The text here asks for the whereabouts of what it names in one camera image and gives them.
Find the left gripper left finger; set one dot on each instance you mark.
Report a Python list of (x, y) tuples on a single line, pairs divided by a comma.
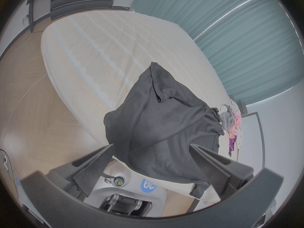
[(92, 170)]

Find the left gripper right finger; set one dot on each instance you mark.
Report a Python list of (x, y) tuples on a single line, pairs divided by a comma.
[(218, 170)]

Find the black T-shirt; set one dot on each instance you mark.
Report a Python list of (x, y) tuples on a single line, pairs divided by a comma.
[(154, 127)]

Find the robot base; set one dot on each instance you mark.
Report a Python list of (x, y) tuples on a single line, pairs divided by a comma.
[(135, 182)]

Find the pile of clothes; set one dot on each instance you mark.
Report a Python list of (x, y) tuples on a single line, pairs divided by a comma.
[(228, 120)]

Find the bed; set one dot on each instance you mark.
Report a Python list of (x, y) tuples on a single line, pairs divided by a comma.
[(95, 56)]

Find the grey bedside table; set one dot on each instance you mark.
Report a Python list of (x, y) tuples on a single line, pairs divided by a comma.
[(241, 106)]

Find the blue-green curtain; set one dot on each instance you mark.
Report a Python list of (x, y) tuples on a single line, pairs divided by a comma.
[(190, 6), (256, 56)]

